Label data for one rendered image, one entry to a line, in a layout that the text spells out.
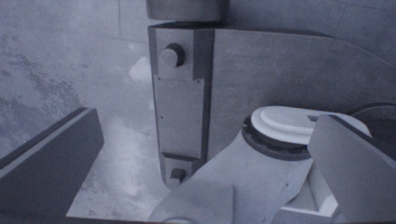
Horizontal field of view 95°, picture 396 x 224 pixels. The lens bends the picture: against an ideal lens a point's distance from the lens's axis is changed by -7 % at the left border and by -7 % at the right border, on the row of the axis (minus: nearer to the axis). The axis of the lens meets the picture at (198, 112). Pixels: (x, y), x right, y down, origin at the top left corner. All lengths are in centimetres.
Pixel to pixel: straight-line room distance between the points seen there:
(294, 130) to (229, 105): 20
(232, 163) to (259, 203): 8
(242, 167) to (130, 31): 56
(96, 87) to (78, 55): 13
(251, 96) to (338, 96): 19
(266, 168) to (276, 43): 26
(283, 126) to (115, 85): 63
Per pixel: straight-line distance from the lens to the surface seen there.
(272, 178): 32
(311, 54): 48
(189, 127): 52
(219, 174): 30
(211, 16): 45
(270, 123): 36
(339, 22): 66
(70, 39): 87
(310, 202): 50
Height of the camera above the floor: 61
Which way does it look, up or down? 59 degrees down
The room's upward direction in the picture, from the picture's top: 156 degrees counter-clockwise
